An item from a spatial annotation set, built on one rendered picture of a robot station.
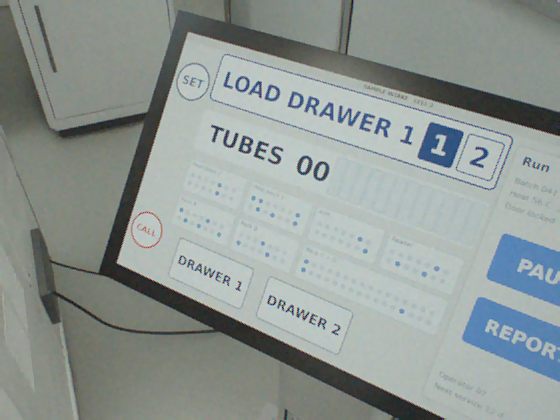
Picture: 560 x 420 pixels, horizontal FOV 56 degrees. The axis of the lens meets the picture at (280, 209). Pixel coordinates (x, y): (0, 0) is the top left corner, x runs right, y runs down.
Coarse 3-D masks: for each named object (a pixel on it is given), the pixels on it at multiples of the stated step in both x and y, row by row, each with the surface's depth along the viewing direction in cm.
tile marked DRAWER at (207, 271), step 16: (176, 256) 58; (192, 256) 57; (208, 256) 56; (224, 256) 56; (176, 272) 58; (192, 272) 57; (208, 272) 56; (224, 272) 56; (240, 272) 55; (192, 288) 57; (208, 288) 56; (224, 288) 56; (240, 288) 55; (240, 304) 55
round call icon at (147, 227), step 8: (136, 208) 59; (144, 208) 59; (136, 216) 59; (144, 216) 59; (152, 216) 59; (160, 216) 58; (136, 224) 59; (144, 224) 59; (152, 224) 59; (160, 224) 58; (128, 232) 60; (136, 232) 59; (144, 232) 59; (152, 232) 59; (160, 232) 58; (128, 240) 60; (136, 240) 59; (144, 240) 59; (152, 240) 59; (160, 240) 58; (144, 248) 59; (152, 248) 59
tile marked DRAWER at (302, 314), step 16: (272, 288) 54; (288, 288) 53; (272, 304) 54; (288, 304) 53; (304, 304) 53; (320, 304) 52; (336, 304) 52; (272, 320) 54; (288, 320) 53; (304, 320) 53; (320, 320) 52; (336, 320) 52; (352, 320) 51; (304, 336) 53; (320, 336) 52; (336, 336) 52; (336, 352) 52
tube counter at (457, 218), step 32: (320, 160) 52; (352, 160) 51; (320, 192) 52; (352, 192) 51; (384, 192) 50; (416, 192) 49; (448, 192) 48; (416, 224) 49; (448, 224) 48; (480, 224) 47
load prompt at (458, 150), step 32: (224, 64) 56; (256, 64) 55; (224, 96) 56; (256, 96) 55; (288, 96) 53; (320, 96) 52; (352, 96) 51; (320, 128) 52; (352, 128) 51; (384, 128) 50; (416, 128) 49; (448, 128) 48; (480, 128) 47; (416, 160) 49; (448, 160) 48; (480, 160) 47
